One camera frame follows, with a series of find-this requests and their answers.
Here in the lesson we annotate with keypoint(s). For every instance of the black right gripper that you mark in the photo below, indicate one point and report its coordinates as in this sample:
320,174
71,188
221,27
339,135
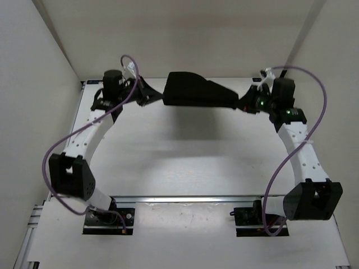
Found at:
245,103

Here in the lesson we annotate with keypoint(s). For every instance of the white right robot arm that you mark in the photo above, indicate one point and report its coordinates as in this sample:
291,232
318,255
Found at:
314,196

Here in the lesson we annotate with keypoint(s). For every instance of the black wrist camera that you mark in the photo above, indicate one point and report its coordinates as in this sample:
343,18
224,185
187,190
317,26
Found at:
280,91
117,84

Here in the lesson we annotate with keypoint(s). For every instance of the white front cover board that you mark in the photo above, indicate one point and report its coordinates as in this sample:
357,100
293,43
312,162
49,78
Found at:
174,235

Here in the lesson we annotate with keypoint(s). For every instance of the aluminium left frame rail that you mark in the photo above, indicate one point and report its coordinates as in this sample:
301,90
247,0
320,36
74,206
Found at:
63,116

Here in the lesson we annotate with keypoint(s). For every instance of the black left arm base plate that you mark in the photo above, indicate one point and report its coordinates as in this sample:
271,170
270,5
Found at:
97,223

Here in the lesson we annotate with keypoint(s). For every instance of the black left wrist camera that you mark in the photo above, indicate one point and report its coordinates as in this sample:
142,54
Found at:
117,84

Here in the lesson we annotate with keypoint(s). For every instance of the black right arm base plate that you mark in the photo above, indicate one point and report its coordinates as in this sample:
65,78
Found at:
249,223

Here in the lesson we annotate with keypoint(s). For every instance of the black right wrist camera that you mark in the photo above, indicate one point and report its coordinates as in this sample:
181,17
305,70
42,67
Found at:
280,91

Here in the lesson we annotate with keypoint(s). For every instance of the blue left corner label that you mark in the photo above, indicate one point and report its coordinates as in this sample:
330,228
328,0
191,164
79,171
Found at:
94,82

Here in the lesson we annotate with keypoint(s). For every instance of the black skirt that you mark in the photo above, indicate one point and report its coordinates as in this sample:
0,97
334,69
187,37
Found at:
191,89

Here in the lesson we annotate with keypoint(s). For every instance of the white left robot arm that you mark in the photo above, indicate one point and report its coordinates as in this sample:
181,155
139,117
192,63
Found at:
68,174

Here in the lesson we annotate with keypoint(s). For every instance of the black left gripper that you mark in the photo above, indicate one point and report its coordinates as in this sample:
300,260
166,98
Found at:
147,94

